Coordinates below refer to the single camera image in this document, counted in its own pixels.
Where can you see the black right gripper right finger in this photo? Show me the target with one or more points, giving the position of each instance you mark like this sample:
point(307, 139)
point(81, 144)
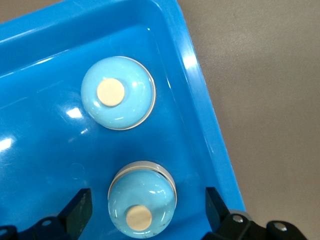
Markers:
point(225, 225)

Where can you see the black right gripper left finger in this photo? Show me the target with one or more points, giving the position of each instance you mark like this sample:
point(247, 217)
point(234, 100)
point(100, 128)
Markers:
point(75, 215)

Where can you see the light blue call bell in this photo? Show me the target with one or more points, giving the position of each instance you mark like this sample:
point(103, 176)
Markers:
point(117, 92)
point(142, 200)

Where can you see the blue plastic tray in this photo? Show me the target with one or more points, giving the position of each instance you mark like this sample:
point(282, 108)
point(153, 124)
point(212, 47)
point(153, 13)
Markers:
point(37, 150)

